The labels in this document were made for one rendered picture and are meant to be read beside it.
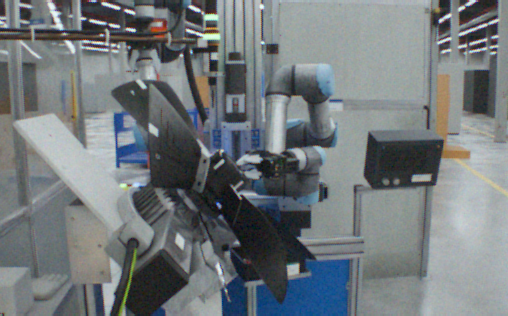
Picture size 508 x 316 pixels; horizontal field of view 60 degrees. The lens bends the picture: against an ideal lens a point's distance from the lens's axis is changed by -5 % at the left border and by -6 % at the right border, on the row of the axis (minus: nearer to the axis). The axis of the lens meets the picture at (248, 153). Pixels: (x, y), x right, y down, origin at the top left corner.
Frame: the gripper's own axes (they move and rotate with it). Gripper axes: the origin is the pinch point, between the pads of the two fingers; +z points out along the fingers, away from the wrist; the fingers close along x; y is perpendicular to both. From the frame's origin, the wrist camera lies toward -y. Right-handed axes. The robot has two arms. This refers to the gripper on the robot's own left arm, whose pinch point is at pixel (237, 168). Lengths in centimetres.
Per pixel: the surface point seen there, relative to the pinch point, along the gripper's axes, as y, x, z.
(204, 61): 2.0, -31.3, 14.9
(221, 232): 6.2, 16.2, 10.0
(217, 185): 16.4, -2.2, 20.3
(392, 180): 18, 9, -59
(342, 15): -93, -60, -166
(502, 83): -290, 7, -1072
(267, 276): 36.0, 13.9, 20.6
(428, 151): 26, -3, -68
